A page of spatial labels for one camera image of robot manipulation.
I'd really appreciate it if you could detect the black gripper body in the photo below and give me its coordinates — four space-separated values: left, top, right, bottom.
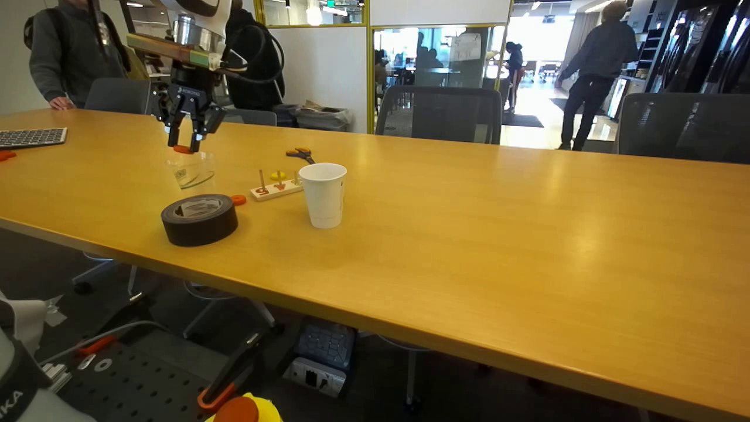
159 68 226 112

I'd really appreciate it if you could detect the clear plastic cup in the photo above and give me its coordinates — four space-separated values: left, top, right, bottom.
166 149 219 193

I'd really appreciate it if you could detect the white paper cup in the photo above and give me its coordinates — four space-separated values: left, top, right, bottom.
296 160 350 231

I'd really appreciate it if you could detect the wooden number peg board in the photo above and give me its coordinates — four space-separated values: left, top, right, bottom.
248 167 306 203

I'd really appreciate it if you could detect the black tape roll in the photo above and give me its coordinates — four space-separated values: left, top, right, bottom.
159 193 242 249

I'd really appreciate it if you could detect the person in grey jacket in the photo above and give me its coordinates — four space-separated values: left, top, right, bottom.
21 0 136 112

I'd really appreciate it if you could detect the yellow framed glass partition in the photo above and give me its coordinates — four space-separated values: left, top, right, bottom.
254 0 513 136

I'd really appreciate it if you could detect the grey computer keyboard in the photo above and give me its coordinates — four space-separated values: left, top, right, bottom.
0 127 71 151

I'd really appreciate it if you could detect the grey power supply box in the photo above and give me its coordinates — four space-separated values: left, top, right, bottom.
281 321 359 399

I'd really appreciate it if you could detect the yellow red emergency stop button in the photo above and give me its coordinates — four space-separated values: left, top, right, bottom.
206 391 286 422

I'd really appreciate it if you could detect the person in dark clothes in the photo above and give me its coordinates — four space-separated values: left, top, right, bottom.
555 0 642 151

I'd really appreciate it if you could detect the black glass door fridge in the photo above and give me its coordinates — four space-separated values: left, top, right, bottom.
705 0 750 96
655 0 717 93

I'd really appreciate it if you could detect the grey cable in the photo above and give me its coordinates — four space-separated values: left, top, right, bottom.
44 317 163 364

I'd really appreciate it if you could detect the small orange handled screwdriver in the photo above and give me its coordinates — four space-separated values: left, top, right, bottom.
76 334 117 364

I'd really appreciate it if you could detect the black orange handled tool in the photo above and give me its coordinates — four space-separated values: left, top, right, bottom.
195 330 264 413

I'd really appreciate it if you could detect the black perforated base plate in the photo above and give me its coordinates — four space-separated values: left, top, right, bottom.
56 326 236 422

